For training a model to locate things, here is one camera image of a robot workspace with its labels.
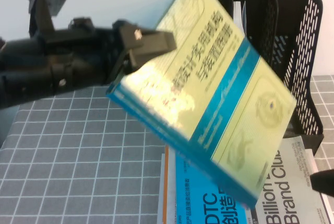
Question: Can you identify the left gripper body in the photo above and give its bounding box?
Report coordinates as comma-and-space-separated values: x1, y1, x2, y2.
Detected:
44, 17, 131, 86

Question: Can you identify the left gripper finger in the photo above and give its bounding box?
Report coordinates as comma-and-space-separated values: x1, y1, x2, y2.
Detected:
110, 51, 130, 84
120, 22, 177, 75

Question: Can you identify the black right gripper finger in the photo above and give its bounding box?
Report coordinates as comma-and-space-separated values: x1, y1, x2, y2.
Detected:
309, 168, 334, 198

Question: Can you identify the yellow-green mechanical design book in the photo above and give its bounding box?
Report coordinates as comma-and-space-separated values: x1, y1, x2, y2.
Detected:
105, 0, 297, 208

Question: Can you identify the dark-spine robotics book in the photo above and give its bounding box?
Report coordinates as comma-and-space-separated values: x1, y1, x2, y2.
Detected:
233, 0, 248, 38

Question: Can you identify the black three-slot book stand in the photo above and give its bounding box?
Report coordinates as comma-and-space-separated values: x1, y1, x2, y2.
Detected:
203, 0, 325, 157

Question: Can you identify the blue and grey book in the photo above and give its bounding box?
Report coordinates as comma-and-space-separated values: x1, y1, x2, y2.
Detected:
174, 135, 327, 224

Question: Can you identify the grey checked tablecloth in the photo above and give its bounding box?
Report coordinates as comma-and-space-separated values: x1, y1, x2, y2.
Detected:
0, 75, 334, 224

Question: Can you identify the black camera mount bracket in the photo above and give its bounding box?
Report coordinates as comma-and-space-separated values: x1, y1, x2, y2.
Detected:
28, 0, 57, 43

